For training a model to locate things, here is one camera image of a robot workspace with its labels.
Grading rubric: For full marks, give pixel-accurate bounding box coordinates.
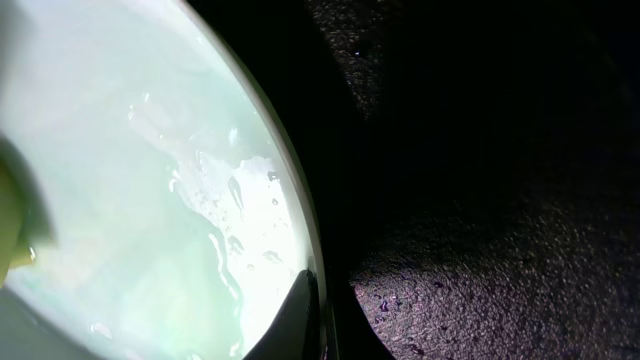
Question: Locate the mint green plate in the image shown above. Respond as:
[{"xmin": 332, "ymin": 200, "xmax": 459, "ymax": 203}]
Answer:
[{"xmin": 1, "ymin": 0, "xmax": 326, "ymax": 359}]

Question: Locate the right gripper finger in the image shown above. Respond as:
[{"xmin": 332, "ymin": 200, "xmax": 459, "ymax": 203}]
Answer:
[{"xmin": 244, "ymin": 270, "xmax": 321, "ymax": 360}]

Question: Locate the green yellow sponge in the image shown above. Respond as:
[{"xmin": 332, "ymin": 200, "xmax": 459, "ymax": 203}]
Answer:
[{"xmin": 1, "ymin": 137, "xmax": 56, "ymax": 286}]

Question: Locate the black round tray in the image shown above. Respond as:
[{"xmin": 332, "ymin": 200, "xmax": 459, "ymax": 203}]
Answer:
[{"xmin": 193, "ymin": 0, "xmax": 639, "ymax": 359}]

